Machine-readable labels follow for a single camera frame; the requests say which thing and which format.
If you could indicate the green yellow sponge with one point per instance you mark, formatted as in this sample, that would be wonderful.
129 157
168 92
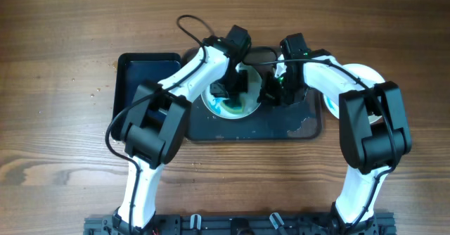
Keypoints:
234 105

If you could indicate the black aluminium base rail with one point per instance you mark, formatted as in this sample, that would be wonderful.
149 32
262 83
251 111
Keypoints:
273 224

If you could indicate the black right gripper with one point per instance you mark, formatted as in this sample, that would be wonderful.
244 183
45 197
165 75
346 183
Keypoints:
271 93

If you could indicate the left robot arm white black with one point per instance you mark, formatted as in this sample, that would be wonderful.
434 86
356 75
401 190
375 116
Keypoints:
153 127

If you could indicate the black water tray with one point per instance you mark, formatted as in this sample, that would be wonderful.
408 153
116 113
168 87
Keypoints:
135 68

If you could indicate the dark plate tray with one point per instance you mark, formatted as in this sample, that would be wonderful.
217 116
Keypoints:
301 120

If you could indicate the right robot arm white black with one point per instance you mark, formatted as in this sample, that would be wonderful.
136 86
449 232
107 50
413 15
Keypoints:
374 130

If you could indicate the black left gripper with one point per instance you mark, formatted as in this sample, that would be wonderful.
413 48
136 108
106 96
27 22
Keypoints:
216 91

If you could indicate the white plate blue stain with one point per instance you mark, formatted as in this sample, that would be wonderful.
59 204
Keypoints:
367 74
251 104

